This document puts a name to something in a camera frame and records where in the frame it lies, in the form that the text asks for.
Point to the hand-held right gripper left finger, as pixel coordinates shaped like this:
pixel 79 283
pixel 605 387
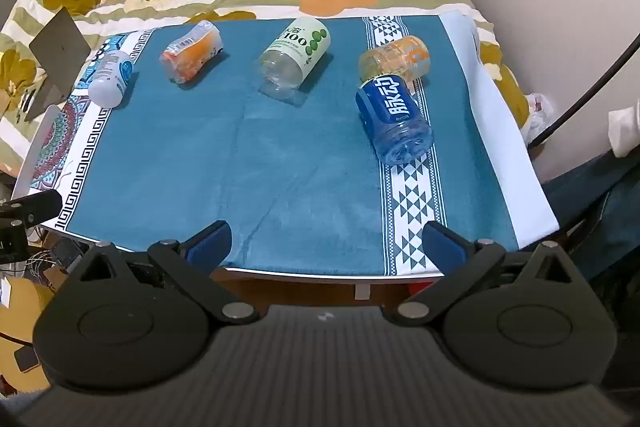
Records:
pixel 212 246

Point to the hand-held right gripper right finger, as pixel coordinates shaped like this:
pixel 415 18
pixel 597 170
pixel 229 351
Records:
pixel 442 248

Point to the blue label clear cup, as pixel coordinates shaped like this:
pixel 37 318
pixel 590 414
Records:
pixel 394 119

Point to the white cup with blue label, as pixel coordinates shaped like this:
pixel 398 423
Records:
pixel 111 79

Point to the orange label crumpled cup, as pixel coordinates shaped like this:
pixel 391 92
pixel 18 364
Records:
pixel 192 52

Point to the orange print clear cup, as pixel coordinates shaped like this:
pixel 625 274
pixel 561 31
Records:
pixel 400 56

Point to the green label clear cup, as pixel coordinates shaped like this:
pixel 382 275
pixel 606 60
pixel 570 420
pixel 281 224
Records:
pixel 295 54

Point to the blue patterned tablecloth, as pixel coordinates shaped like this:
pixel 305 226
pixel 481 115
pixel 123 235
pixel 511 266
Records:
pixel 250 157

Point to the dark blue clothing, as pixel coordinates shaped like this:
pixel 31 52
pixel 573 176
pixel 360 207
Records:
pixel 585 207

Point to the white plastic bag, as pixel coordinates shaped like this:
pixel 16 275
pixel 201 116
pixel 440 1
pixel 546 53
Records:
pixel 541 112

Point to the white cloth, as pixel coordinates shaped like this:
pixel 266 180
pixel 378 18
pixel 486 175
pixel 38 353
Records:
pixel 625 129

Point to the grey folded board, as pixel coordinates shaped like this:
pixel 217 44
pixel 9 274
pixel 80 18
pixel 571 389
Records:
pixel 55 52

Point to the black clamp mount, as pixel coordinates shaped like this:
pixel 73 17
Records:
pixel 27 207

